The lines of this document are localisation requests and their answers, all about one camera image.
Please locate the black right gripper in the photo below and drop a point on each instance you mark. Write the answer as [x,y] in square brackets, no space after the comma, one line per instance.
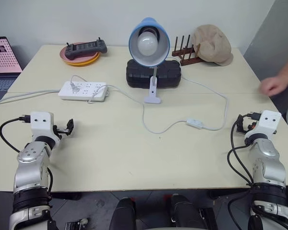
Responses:
[249,125]

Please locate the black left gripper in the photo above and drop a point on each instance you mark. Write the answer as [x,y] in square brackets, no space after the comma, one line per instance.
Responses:
[56,130]

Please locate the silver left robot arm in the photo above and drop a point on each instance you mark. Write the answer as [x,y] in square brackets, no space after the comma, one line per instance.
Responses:
[30,167]

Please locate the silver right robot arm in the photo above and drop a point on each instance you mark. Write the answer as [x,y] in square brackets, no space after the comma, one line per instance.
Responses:
[266,165]

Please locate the blue desk lamp white clip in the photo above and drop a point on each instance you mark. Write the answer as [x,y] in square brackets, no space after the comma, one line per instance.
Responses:
[146,62]

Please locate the person's bare hand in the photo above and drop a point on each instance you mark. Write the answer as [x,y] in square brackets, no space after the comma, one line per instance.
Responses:
[272,86]

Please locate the white power strip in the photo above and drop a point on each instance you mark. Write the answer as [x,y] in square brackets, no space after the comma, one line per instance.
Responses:
[86,93]

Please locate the yellow plate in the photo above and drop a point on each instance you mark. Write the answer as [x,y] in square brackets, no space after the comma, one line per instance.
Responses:
[82,64]

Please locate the pink plate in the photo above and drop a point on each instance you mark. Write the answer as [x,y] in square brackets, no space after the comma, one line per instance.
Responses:
[65,58]

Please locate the dark grey handheld controller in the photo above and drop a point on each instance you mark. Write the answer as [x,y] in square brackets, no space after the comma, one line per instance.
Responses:
[86,48]

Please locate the beige flat cap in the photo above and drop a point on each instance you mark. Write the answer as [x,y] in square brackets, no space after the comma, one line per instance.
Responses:
[213,45]

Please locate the brown wooden plate rack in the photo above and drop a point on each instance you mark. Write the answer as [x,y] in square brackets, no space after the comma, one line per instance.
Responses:
[186,58]

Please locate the black plastic case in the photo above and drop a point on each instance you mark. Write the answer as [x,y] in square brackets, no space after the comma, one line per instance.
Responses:
[136,76]

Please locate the laptop with pink screen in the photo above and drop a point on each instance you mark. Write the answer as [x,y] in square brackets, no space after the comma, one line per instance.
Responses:
[2,62]

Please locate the dark rounded shape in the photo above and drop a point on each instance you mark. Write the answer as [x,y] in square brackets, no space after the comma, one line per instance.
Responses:
[123,214]
[184,213]

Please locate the white light bulb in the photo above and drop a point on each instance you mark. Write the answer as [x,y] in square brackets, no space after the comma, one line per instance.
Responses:
[147,44]

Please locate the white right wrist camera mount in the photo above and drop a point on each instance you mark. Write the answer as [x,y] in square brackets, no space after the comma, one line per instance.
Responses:
[266,124]

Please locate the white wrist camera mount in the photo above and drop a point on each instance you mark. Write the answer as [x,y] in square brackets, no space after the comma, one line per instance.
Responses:
[266,124]
[40,122]

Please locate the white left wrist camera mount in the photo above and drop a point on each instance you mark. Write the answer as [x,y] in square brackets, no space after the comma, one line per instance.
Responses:
[40,122]

